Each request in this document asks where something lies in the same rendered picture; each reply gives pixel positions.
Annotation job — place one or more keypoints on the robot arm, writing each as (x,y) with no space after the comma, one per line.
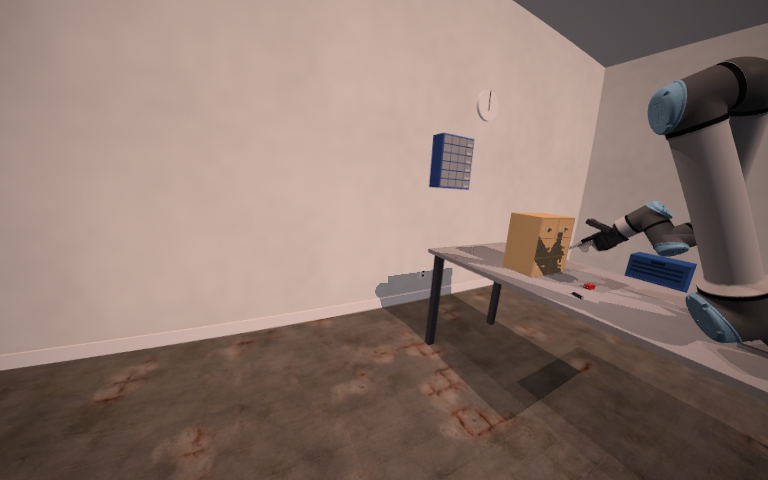
(731,304)

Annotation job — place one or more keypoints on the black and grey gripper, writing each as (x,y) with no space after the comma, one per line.
(599,239)

